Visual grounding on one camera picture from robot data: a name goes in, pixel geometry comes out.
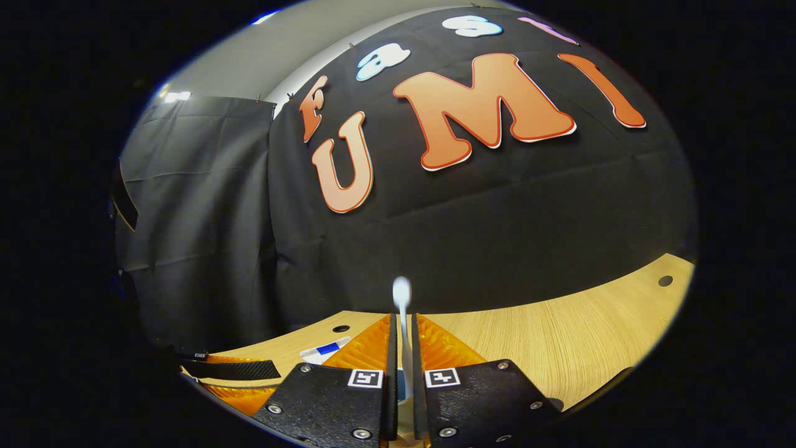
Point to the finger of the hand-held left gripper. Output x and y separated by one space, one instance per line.
236 369
242 398

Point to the white toothbrush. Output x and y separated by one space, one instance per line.
402 291

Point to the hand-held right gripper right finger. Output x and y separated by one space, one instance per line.
479 404

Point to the black backdrop cloth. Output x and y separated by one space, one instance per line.
497 236

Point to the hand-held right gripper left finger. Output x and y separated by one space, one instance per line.
336 404

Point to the dark grey hanging cloth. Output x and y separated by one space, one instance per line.
199 249

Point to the white toothpaste tube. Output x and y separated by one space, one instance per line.
317 353

